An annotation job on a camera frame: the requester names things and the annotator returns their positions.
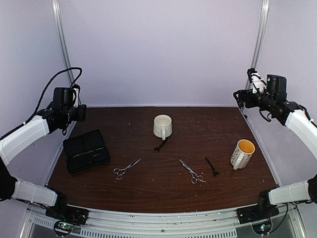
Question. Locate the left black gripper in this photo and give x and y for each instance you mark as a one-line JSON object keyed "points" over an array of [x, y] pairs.
{"points": [[81, 115]]}

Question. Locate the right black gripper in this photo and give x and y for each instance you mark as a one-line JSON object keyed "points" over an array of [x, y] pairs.
{"points": [[242, 92]]}

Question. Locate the black zippered tool case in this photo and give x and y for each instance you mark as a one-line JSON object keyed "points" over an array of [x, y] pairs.
{"points": [[85, 151]]}

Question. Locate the silver straight hair scissors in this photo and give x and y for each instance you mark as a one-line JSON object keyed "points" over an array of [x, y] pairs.
{"points": [[120, 172]]}

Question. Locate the black hair clip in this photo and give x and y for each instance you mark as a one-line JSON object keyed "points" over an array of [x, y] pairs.
{"points": [[214, 171], [157, 149]]}

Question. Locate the silver thinning scissors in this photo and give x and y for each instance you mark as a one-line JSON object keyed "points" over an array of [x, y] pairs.
{"points": [[194, 176]]}

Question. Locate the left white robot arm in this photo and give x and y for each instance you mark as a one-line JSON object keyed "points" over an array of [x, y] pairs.
{"points": [[39, 126]]}

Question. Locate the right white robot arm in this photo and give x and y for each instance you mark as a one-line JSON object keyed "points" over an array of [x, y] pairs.
{"points": [[296, 118]]}

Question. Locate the white mug yellow inside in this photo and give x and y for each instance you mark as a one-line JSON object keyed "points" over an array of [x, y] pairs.
{"points": [[242, 153]]}

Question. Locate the white ribbed mug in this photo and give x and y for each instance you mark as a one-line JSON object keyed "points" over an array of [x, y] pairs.
{"points": [[162, 126]]}

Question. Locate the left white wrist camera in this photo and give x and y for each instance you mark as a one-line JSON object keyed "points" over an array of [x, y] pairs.
{"points": [[76, 89]]}

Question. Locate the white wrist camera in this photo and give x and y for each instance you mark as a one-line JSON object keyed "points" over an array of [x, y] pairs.
{"points": [[256, 81], [76, 89]]}

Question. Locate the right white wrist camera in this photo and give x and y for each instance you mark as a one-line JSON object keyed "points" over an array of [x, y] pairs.
{"points": [[256, 81]]}

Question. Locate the right aluminium frame post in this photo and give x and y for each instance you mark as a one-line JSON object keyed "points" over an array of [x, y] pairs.
{"points": [[261, 32]]}

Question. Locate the aluminium frame post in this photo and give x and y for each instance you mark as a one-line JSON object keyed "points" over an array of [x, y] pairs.
{"points": [[261, 32], [60, 31]]}

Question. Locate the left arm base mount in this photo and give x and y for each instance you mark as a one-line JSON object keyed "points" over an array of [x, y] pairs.
{"points": [[61, 210]]}

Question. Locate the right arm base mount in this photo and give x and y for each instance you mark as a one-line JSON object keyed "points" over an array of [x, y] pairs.
{"points": [[262, 210]]}

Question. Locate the left aluminium frame post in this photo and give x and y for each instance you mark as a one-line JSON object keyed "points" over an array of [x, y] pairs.
{"points": [[60, 31]]}

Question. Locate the front aluminium rail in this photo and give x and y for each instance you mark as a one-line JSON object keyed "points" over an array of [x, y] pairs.
{"points": [[209, 224]]}

